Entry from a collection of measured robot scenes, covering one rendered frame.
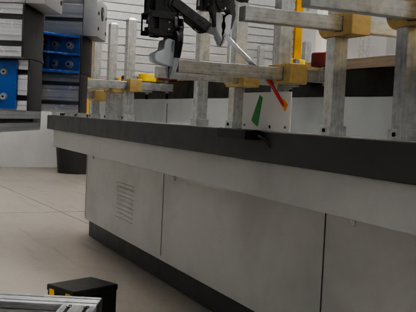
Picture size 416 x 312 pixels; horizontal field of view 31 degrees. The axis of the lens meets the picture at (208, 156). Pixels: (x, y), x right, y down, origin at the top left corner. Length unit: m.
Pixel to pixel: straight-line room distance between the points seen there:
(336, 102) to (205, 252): 1.27
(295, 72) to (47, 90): 0.60
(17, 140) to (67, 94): 7.80
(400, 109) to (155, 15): 0.59
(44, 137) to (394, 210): 8.33
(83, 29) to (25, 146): 7.85
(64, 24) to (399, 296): 1.02
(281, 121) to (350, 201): 0.32
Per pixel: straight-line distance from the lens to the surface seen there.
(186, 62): 1.77
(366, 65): 1.96
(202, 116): 2.38
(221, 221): 2.70
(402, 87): 1.51
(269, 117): 1.93
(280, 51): 1.92
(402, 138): 1.49
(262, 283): 2.44
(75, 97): 1.79
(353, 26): 1.65
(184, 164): 2.50
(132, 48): 3.08
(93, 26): 1.79
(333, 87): 1.70
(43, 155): 9.68
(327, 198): 1.74
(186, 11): 1.77
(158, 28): 1.73
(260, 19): 1.57
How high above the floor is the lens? 0.73
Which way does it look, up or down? 3 degrees down
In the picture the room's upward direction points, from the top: 3 degrees clockwise
